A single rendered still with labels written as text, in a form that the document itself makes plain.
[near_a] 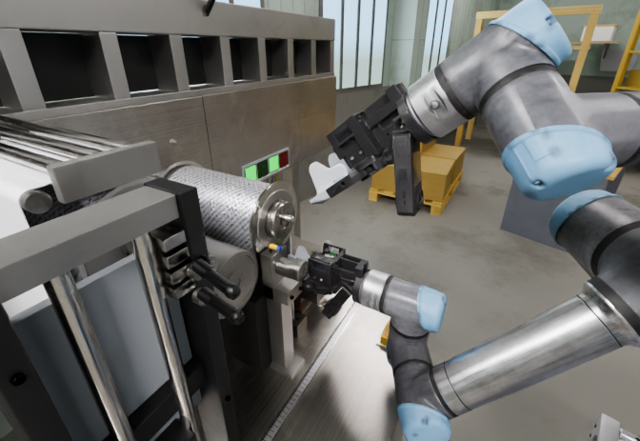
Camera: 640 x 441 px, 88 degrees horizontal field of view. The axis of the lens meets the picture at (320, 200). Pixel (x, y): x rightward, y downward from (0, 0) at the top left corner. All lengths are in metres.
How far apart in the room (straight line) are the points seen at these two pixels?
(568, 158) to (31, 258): 0.38
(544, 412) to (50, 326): 2.01
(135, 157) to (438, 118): 0.33
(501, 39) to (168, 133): 0.69
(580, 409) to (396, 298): 1.66
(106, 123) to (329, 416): 0.72
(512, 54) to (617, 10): 7.50
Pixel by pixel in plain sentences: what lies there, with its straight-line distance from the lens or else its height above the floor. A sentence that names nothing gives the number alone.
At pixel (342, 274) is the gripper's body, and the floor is 1.14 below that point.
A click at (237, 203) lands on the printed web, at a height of 1.29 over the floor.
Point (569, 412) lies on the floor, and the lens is 2.17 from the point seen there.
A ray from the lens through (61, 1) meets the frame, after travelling 0.77.
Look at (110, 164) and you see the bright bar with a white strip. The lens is 0.38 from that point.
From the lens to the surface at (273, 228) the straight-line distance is 0.61.
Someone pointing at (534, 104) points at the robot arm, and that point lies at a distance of 0.36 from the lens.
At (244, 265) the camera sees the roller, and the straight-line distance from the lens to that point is 0.62.
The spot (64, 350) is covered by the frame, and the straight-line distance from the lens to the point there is 0.34.
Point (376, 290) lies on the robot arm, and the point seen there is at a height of 1.14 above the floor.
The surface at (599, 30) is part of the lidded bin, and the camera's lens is 7.24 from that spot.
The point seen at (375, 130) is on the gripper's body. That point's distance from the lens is 0.46.
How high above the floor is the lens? 1.55
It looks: 25 degrees down
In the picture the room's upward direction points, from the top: straight up
